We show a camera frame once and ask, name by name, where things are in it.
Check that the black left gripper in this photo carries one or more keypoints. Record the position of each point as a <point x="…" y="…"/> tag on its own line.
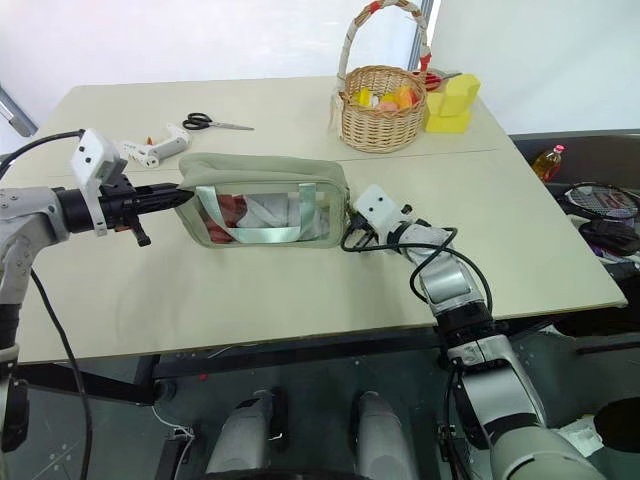
<point x="119" y="204"/>

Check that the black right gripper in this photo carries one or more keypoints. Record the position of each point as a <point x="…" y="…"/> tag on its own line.
<point x="367" y="231"/>

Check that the green pouch with clear window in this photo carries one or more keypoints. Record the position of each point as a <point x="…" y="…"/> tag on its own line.
<point x="260" y="172"/>

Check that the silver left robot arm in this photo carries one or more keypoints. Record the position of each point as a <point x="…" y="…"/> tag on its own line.
<point x="30" y="210"/>

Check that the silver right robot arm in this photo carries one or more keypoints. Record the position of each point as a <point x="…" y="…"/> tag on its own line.
<point x="450" y="280"/>

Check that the white glue gun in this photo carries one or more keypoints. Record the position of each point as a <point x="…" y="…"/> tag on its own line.
<point x="167" y="142"/>

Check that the red packet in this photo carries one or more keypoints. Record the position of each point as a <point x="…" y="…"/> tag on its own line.
<point x="225" y="210"/>

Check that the white crumpled cloth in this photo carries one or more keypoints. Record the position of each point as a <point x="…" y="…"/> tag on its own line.
<point x="270" y="215"/>

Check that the pink round toy piece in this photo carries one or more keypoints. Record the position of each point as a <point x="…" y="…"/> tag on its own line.
<point x="388" y="106"/>

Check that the yellow toy block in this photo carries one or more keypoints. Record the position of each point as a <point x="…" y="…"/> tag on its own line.
<point x="361" y="96"/>

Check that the orange toy piece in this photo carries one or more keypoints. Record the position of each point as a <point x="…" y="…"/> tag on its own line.
<point x="406" y="96"/>

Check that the flat yellow foam block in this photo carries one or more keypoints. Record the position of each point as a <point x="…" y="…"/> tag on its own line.
<point x="447" y="124"/>

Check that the small yellow foam block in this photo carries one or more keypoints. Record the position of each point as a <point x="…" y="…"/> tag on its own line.
<point x="436" y="105"/>

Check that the large yellow foam block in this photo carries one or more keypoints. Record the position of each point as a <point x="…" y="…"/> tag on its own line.
<point x="462" y="92"/>

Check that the cooking oil bottle red cap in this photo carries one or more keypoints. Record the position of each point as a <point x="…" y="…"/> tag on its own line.
<point x="547" y="162"/>

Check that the grey rounded shape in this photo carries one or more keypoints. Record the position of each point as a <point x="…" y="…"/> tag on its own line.
<point x="385" y="435"/>
<point x="240" y="435"/>

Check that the badminton racket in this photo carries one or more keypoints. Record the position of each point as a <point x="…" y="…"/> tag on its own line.
<point x="605" y="200"/>

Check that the black rounded object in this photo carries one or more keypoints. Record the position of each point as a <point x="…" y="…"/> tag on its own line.
<point x="607" y="235"/>

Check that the black storage crate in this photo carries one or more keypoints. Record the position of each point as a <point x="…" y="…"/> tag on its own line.
<point x="620" y="150"/>

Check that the white crumpled paper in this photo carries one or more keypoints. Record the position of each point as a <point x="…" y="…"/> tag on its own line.
<point x="580" y="435"/>

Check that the black round bin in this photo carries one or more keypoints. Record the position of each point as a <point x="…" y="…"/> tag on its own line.
<point x="620" y="425"/>

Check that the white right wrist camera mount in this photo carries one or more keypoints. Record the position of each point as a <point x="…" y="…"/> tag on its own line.
<point x="378" y="202"/>

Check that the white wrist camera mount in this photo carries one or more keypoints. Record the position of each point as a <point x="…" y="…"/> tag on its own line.
<point x="378" y="202"/>
<point x="92" y="152"/>

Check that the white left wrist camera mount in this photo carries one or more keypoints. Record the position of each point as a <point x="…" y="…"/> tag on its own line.
<point x="92" y="152"/>

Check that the grey metal bracket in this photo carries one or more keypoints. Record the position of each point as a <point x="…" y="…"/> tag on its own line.
<point x="15" y="112"/>

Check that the black table frame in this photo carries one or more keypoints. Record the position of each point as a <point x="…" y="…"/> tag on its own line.
<point x="125" y="385"/>

